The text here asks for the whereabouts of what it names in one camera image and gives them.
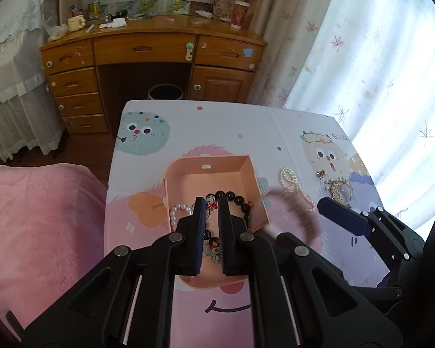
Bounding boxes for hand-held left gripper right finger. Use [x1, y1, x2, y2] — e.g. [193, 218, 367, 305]
[217, 196, 404, 348]

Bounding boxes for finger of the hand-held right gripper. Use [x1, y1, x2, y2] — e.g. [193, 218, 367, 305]
[316, 197, 425, 260]
[275, 232, 307, 250]

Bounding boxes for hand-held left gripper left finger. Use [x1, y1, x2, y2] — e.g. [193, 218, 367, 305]
[6, 196, 208, 348]

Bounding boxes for white pearl bracelet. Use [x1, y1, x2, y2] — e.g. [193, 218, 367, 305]
[170, 204, 195, 232]

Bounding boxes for black bead bracelet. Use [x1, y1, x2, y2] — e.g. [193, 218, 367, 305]
[205, 189, 255, 232]

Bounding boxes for pink plastic box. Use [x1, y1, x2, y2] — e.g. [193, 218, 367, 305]
[163, 155, 271, 291]

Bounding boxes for dark round trash bin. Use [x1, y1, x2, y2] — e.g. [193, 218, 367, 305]
[147, 84, 184, 101]

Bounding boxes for white floral curtain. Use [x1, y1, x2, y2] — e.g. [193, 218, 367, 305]
[246, 0, 435, 233]

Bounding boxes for pink plush blanket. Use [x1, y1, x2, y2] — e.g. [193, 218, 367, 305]
[0, 162, 109, 334]

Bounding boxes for wooden desk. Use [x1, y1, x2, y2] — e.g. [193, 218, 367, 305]
[40, 17, 268, 134]

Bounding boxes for red patterned paper cup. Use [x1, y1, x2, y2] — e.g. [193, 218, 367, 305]
[230, 1, 251, 30]

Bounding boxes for white crumpled tissue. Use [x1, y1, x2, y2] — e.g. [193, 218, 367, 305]
[99, 17, 127, 30]

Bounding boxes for patterned beige box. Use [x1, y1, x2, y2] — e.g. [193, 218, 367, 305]
[212, 0, 235, 22]

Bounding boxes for yellow mug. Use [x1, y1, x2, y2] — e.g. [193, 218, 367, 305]
[67, 15, 86, 32]

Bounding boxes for clear plastic bag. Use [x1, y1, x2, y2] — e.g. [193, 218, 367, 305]
[45, 23, 69, 42]

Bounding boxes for white lace cloth cover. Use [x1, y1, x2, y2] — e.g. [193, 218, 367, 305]
[0, 0, 65, 163]

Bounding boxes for white pink pearl necklace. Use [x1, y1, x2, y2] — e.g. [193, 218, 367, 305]
[279, 167, 317, 213]

